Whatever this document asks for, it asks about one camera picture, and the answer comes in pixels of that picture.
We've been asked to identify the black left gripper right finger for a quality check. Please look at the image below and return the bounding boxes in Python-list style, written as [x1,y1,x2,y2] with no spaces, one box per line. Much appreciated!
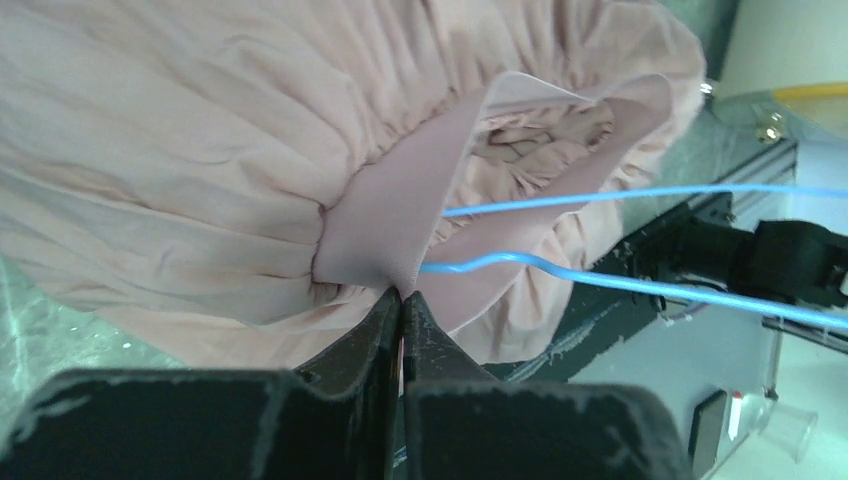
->
[401,292,694,479]

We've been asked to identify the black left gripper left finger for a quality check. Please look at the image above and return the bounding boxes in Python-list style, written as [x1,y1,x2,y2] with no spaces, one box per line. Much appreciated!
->
[1,289,402,479]

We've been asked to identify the black base frame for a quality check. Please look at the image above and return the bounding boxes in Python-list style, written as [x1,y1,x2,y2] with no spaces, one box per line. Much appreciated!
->
[485,193,754,381]

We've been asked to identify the pink pleated skirt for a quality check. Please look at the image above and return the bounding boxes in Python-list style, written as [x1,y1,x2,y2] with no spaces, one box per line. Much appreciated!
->
[1,1,706,368]

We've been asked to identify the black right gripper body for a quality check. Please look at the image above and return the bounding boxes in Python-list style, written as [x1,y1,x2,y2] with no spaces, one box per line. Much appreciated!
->
[728,220,847,308]

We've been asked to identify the blue wire hanger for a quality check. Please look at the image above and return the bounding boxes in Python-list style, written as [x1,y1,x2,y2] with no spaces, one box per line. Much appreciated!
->
[419,184,847,329]

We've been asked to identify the cream cylinder with orange base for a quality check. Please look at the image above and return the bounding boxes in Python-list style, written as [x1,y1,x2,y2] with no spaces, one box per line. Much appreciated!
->
[712,0,847,140]

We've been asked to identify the clear plastic cup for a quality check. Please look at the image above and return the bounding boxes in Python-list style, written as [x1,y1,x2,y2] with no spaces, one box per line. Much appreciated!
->
[726,391,819,463]

